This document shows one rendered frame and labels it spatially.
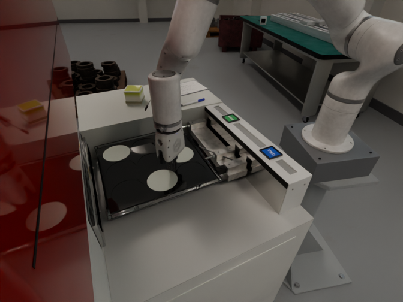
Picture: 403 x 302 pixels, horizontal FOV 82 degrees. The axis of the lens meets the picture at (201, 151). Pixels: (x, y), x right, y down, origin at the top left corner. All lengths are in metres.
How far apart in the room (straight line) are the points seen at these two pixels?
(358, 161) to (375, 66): 0.35
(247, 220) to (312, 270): 0.99
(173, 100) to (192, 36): 0.17
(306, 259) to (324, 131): 0.99
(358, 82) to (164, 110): 0.59
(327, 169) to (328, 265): 0.94
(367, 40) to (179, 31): 0.52
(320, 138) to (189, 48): 0.62
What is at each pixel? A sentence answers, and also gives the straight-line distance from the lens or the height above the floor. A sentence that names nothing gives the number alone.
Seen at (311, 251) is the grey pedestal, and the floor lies 0.02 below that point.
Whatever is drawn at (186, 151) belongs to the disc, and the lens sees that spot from 0.89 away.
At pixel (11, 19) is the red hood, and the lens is 0.25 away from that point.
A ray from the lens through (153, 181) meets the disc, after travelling 0.78.
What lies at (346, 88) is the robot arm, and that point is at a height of 1.16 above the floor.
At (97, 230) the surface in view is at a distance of 0.67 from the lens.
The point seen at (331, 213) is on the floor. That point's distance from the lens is 2.08.
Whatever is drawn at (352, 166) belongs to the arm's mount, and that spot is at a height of 0.89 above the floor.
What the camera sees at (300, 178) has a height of 0.96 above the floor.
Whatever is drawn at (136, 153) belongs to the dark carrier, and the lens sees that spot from 0.91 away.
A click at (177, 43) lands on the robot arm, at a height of 1.32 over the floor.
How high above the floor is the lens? 1.44
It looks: 37 degrees down
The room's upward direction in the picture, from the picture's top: 1 degrees clockwise
